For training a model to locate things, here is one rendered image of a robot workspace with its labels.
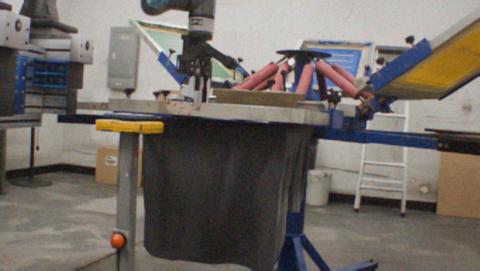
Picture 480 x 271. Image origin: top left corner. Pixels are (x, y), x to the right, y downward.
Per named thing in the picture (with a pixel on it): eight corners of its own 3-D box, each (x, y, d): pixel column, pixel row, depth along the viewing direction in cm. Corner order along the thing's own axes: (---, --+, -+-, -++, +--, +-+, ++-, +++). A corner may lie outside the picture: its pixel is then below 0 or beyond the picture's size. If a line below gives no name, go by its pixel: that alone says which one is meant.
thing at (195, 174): (274, 279, 155) (285, 129, 153) (135, 256, 169) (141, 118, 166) (277, 275, 158) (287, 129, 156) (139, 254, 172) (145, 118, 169)
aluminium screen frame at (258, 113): (303, 123, 143) (304, 109, 143) (107, 110, 160) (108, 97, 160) (339, 125, 218) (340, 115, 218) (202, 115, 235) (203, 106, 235)
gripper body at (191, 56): (185, 77, 159) (189, 36, 158) (213, 79, 156) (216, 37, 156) (175, 75, 151) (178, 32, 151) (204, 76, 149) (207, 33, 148)
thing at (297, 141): (276, 274, 158) (287, 129, 155) (264, 273, 159) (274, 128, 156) (305, 240, 201) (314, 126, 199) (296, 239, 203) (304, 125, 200)
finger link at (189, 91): (180, 109, 153) (185, 77, 154) (201, 111, 151) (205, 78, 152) (176, 106, 150) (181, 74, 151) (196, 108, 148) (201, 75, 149)
